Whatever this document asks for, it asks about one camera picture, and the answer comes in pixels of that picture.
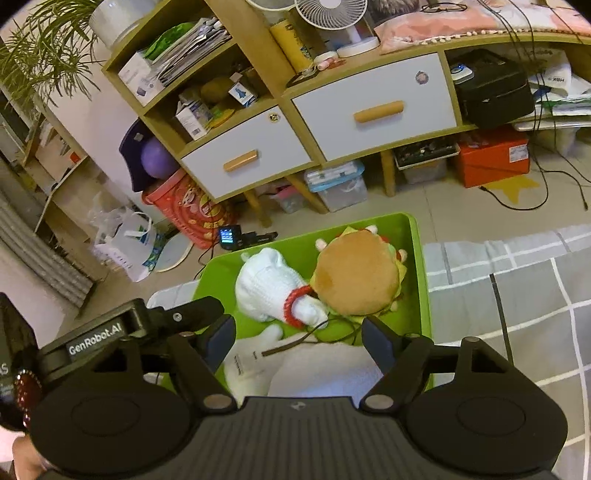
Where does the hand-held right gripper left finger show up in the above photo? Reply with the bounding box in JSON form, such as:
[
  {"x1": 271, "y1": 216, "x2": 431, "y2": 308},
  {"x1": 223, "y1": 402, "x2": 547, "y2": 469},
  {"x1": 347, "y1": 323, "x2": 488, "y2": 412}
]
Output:
[{"x1": 95, "y1": 315, "x2": 237, "y2": 413}]

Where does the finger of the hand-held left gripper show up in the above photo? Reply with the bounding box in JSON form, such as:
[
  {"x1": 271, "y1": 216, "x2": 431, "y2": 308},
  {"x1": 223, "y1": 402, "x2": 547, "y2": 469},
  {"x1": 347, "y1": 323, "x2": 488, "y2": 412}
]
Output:
[{"x1": 148, "y1": 298, "x2": 226, "y2": 341}]

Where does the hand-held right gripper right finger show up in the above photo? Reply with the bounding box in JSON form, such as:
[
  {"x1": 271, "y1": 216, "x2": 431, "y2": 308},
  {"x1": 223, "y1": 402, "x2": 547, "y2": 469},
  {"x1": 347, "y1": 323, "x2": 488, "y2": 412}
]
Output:
[{"x1": 360, "y1": 315, "x2": 509, "y2": 413}]

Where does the green plastic tray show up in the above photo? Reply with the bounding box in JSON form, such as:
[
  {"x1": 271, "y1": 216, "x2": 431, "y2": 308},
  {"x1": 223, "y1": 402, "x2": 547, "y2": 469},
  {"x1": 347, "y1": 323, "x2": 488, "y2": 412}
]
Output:
[{"x1": 193, "y1": 212, "x2": 435, "y2": 393}]

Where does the white fluffy plush with label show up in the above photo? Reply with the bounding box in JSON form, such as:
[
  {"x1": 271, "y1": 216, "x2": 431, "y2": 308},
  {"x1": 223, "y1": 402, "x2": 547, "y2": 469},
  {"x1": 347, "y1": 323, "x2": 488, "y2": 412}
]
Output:
[{"x1": 225, "y1": 323, "x2": 385, "y2": 398}]

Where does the person's left hand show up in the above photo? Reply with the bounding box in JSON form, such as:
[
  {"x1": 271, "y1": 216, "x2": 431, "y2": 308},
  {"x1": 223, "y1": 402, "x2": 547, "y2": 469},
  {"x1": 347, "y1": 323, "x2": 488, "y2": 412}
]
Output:
[{"x1": 11, "y1": 434, "x2": 51, "y2": 480}]

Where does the round wooden board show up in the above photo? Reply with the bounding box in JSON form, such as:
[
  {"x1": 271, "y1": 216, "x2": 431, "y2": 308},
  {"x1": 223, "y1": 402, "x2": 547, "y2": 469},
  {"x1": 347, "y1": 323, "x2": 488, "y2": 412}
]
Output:
[{"x1": 156, "y1": 232, "x2": 195, "y2": 274}]

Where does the burger plush toy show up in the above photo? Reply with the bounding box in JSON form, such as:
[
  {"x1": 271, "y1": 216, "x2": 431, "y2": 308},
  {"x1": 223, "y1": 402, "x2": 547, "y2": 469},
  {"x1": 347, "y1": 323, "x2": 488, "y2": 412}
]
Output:
[{"x1": 309, "y1": 225, "x2": 409, "y2": 319}]

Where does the white plush toy red collar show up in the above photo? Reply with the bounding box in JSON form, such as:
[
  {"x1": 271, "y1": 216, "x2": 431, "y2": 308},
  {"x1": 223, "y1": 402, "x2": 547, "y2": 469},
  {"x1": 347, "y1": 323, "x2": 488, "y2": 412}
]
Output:
[{"x1": 235, "y1": 248, "x2": 329, "y2": 329}]

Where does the white plastic bag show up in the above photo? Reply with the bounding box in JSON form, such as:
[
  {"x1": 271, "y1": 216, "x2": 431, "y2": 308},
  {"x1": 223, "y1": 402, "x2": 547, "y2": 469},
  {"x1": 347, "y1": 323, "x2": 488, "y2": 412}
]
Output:
[{"x1": 93, "y1": 210, "x2": 158, "y2": 283}]

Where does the grey corrugated panel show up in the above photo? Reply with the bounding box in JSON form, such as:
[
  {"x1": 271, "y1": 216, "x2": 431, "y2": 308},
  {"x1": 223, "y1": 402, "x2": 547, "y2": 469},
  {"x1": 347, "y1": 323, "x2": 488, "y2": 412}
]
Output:
[{"x1": 0, "y1": 174, "x2": 99, "y2": 306}]

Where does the grey checked blanket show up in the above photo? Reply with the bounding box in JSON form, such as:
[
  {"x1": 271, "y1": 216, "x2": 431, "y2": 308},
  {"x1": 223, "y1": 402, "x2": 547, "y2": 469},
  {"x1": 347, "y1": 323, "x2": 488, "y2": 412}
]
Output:
[{"x1": 422, "y1": 224, "x2": 591, "y2": 480}]

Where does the small clear storage box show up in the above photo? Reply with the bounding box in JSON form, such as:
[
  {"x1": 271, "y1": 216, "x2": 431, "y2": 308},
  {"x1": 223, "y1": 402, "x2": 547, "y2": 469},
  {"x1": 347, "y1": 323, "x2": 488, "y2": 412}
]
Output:
[{"x1": 271, "y1": 184, "x2": 306, "y2": 214}]

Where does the purple ball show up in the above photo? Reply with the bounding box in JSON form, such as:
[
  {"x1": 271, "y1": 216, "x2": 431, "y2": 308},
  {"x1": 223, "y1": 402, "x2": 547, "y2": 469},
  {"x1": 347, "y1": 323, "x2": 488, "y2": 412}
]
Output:
[{"x1": 141, "y1": 138, "x2": 180, "y2": 180}]

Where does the clear storage box blue lid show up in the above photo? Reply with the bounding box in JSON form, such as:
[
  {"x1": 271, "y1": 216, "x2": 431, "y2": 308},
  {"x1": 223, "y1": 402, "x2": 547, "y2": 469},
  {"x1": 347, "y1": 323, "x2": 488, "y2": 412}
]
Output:
[{"x1": 304, "y1": 161, "x2": 369, "y2": 213}]

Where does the small white drawer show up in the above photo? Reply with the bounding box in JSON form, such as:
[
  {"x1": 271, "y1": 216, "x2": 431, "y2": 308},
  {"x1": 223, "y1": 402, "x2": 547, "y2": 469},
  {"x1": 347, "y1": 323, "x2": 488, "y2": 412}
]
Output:
[{"x1": 181, "y1": 106, "x2": 313, "y2": 200}]

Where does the wooden side rack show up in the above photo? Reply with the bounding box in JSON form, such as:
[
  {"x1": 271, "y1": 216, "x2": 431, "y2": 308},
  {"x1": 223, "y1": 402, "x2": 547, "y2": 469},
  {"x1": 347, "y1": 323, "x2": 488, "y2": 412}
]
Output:
[{"x1": 17, "y1": 108, "x2": 95, "y2": 234}]

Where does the clear box of small parts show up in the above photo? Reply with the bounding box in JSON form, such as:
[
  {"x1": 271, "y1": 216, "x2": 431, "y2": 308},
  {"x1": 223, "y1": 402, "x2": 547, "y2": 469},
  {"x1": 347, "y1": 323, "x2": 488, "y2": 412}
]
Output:
[{"x1": 394, "y1": 136, "x2": 461, "y2": 186}]

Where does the white blue medicine box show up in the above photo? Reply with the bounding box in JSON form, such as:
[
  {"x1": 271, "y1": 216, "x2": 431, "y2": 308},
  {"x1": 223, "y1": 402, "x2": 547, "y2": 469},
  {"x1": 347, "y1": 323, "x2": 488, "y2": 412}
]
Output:
[{"x1": 174, "y1": 90, "x2": 214, "y2": 141}]

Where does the yellow star mat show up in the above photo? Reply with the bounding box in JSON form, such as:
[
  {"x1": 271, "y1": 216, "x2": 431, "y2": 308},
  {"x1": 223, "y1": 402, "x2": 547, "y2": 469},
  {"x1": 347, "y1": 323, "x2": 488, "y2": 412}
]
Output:
[{"x1": 478, "y1": 174, "x2": 541, "y2": 207}]

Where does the orange cardboard box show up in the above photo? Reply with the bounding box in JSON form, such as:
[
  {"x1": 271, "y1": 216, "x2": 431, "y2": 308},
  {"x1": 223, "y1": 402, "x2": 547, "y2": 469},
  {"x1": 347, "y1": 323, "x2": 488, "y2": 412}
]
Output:
[{"x1": 455, "y1": 130, "x2": 530, "y2": 188}]

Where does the small blue white box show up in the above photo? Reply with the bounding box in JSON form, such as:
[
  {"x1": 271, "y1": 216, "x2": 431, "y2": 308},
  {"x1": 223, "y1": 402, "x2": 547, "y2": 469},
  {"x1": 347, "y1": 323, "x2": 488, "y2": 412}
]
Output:
[{"x1": 228, "y1": 83, "x2": 259, "y2": 109}]

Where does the brown plush ball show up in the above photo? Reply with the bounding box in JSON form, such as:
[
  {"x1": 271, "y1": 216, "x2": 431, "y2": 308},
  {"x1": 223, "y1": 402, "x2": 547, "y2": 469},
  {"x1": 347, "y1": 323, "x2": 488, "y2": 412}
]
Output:
[{"x1": 200, "y1": 76, "x2": 232, "y2": 105}]

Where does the wide white drawer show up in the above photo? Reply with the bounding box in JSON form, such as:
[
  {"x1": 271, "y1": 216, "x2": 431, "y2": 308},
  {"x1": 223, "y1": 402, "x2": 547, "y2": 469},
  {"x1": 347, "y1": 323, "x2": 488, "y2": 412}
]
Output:
[{"x1": 292, "y1": 53, "x2": 459, "y2": 162}]

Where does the wooden shelf cabinet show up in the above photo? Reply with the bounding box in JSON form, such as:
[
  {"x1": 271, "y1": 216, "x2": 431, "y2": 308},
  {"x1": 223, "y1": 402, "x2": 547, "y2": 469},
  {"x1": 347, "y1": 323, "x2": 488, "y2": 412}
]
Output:
[{"x1": 102, "y1": 0, "x2": 591, "y2": 227}]

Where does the white cardboard box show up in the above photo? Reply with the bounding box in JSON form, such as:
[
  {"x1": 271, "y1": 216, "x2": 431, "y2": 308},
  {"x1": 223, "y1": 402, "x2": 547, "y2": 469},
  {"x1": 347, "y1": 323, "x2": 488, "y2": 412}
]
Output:
[{"x1": 117, "y1": 50, "x2": 163, "y2": 105}]

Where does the stack of papers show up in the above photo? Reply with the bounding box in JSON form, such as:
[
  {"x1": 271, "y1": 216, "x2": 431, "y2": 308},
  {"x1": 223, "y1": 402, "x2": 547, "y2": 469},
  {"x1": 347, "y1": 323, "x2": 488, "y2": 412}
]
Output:
[{"x1": 156, "y1": 17, "x2": 232, "y2": 87}]

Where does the green packet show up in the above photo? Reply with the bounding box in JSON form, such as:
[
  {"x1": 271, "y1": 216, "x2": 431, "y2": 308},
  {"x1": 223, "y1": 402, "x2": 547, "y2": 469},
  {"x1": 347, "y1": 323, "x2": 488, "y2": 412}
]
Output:
[{"x1": 144, "y1": 23, "x2": 186, "y2": 62}]

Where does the black printer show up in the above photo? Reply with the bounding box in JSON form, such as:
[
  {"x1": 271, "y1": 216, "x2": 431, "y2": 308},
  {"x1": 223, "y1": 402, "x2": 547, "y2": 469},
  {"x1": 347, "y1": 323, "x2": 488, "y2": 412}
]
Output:
[{"x1": 450, "y1": 48, "x2": 536, "y2": 130}]

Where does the yellow box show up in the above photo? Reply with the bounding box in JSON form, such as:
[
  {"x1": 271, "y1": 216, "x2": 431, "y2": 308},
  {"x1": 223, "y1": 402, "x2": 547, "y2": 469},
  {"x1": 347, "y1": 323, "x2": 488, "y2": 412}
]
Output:
[{"x1": 270, "y1": 21, "x2": 315, "y2": 75}]

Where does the green potted plant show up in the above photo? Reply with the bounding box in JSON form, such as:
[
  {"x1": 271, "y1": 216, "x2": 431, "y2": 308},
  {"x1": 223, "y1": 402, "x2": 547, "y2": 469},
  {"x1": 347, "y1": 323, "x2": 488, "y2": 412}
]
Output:
[{"x1": 0, "y1": 0, "x2": 101, "y2": 118}]

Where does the white round pot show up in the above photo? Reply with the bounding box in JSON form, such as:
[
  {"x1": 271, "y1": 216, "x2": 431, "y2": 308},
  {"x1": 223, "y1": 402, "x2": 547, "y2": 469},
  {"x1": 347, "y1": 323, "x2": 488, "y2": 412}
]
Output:
[{"x1": 89, "y1": 0, "x2": 157, "y2": 48}]

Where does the pile of white documents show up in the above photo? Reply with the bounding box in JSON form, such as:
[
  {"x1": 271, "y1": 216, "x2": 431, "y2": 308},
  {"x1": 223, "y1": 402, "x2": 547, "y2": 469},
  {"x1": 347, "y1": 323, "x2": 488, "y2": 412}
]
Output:
[{"x1": 512, "y1": 46, "x2": 591, "y2": 136}]

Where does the white desk fan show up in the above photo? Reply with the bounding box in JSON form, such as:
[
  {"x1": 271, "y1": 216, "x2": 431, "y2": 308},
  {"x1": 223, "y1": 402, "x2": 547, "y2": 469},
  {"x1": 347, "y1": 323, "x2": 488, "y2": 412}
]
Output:
[{"x1": 295, "y1": 0, "x2": 380, "y2": 59}]

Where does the pink blanket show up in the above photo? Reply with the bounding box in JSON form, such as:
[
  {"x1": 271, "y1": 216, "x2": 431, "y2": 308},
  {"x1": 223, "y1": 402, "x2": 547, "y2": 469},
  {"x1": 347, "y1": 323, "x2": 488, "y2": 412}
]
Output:
[{"x1": 373, "y1": 0, "x2": 591, "y2": 55}]

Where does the thin brown cord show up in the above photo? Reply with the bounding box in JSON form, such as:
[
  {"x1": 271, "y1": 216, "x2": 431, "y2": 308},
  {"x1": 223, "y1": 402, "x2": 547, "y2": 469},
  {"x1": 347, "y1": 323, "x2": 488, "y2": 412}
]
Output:
[{"x1": 261, "y1": 318, "x2": 366, "y2": 358}]

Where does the black camera with screen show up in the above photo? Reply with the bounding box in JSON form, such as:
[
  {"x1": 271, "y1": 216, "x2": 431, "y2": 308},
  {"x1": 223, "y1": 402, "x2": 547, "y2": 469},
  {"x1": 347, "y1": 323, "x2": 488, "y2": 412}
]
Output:
[{"x1": 219, "y1": 226, "x2": 279, "y2": 252}]

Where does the black cable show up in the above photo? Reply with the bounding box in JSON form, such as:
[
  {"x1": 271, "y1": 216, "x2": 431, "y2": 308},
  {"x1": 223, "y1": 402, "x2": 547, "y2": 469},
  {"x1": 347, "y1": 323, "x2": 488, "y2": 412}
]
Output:
[{"x1": 478, "y1": 0, "x2": 591, "y2": 213}]

